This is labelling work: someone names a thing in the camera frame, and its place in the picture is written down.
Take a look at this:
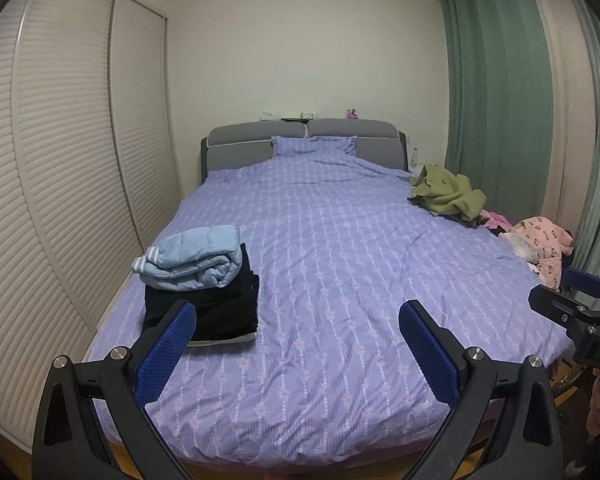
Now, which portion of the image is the dark green curtain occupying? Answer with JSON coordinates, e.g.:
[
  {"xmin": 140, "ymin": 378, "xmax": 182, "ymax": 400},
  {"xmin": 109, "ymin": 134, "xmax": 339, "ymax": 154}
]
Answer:
[{"xmin": 439, "ymin": 0, "xmax": 556, "ymax": 221}]

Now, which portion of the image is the pink printed jacket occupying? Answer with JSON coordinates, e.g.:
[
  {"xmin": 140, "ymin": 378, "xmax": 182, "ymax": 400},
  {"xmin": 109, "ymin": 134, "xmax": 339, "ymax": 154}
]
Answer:
[{"xmin": 510, "ymin": 216, "xmax": 573, "ymax": 283}]

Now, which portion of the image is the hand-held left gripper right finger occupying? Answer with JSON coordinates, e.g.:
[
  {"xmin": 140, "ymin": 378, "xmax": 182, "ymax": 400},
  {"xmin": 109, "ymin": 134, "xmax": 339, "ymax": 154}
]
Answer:
[{"xmin": 398, "ymin": 300, "xmax": 566, "ymax": 480}]

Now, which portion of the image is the olive green fleece garment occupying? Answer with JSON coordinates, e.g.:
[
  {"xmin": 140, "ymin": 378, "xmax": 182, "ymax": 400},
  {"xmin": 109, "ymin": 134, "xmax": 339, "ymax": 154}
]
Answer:
[{"xmin": 407, "ymin": 164, "xmax": 487, "ymax": 228}]

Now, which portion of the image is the purple patterned pillow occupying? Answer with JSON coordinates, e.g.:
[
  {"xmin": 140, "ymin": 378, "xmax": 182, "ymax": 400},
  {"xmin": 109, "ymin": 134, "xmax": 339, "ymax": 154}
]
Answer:
[{"xmin": 271, "ymin": 135, "xmax": 357, "ymax": 158}]

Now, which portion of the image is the stack of black folded clothes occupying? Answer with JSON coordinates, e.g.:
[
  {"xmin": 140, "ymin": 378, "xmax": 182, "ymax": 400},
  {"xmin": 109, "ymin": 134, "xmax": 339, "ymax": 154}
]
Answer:
[{"xmin": 144, "ymin": 242, "xmax": 260, "ymax": 341}]

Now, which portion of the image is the purple patterned duvet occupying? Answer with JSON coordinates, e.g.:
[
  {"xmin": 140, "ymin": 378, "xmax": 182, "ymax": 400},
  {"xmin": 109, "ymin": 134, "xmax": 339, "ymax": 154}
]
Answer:
[{"xmin": 87, "ymin": 152, "xmax": 576, "ymax": 463}]

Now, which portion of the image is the grey bed headboard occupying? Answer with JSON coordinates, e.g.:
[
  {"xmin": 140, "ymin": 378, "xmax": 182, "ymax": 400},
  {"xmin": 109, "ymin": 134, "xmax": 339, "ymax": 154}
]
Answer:
[{"xmin": 201, "ymin": 118, "xmax": 409, "ymax": 186}]

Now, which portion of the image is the magenta pink garment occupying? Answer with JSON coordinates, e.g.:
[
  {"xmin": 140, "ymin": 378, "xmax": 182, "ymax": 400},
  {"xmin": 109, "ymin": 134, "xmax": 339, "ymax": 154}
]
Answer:
[{"xmin": 480, "ymin": 210, "xmax": 513, "ymax": 233}]

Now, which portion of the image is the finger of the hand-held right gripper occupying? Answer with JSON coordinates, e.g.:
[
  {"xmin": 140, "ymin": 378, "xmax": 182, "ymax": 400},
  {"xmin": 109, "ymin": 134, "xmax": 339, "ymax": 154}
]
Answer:
[
  {"xmin": 528, "ymin": 285, "xmax": 600, "ymax": 332},
  {"xmin": 562, "ymin": 266, "xmax": 600, "ymax": 307}
]

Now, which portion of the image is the white louvered wardrobe door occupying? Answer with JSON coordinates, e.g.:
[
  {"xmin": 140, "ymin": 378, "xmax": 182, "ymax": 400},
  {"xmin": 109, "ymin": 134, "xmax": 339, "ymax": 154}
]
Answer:
[
  {"xmin": 109, "ymin": 0, "xmax": 191, "ymax": 253},
  {"xmin": 0, "ymin": 0, "xmax": 146, "ymax": 441}
]

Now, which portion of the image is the white crumpled garment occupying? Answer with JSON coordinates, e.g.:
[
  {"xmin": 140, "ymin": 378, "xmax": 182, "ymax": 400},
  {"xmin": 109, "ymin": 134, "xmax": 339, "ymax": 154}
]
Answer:
[{"xmin": 500, "ymin": 232, "xmax": 536, "ymax": 261}]

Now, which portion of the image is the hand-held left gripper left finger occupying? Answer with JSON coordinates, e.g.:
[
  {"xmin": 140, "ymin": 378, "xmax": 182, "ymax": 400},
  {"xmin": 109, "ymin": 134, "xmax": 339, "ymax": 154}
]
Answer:
[{"xmin": 31, "ymin": 299, "xmax": 198, "ymax": 480}]

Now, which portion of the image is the light blue jacket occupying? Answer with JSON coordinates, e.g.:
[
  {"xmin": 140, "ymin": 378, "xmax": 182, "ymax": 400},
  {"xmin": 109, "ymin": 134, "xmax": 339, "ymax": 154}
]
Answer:
[{"xmin": 131, "ymin": 225, "xmax": 244, "ymax": 291}]

